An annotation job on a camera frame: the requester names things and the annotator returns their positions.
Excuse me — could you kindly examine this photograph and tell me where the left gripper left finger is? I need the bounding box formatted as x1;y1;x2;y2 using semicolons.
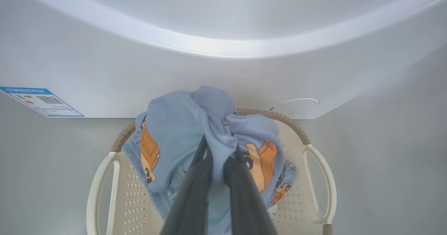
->
160;135;214;235

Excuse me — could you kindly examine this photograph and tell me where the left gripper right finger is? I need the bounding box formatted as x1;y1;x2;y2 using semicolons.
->
223;148;279;235

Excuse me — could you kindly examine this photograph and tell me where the blue and cream cartoon garment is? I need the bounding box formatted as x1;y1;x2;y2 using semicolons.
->
270;160;298;214

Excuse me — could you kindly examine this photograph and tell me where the blue cartoon print garment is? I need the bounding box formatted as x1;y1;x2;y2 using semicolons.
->
122;86;287;235

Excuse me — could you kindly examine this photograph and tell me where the cream perforated laundry basket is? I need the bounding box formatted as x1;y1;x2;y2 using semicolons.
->
86;108;337;235

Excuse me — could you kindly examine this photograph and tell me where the white front-load washing machine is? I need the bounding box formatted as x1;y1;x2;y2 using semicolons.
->
0;0;447;119

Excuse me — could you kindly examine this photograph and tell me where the round white filter cover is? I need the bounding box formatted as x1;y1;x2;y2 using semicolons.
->
269;98;321;112

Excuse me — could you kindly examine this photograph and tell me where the blue energy label sticker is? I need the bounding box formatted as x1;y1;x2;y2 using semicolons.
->
0;87;85;118

